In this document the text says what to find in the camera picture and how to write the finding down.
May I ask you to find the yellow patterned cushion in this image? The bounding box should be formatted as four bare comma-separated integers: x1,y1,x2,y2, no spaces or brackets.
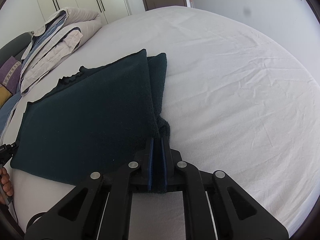
0,85,12,108

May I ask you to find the dark grey headboard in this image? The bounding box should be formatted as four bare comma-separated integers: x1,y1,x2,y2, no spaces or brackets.
0,31,34,66

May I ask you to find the person's left hand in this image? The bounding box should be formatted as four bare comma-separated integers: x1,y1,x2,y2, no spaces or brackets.
1,167,14,205

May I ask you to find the dark green sweater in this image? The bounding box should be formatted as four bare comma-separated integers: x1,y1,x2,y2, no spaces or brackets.
10,50,170,185

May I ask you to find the blue pillow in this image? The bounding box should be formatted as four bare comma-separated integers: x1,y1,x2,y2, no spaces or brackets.
0,93,21,141

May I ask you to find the folded beige blue duvet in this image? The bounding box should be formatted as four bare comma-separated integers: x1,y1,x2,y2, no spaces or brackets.
19,7,103,95

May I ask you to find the purple patterned cushion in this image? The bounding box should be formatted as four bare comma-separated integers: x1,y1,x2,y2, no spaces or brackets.
0,56,22,95

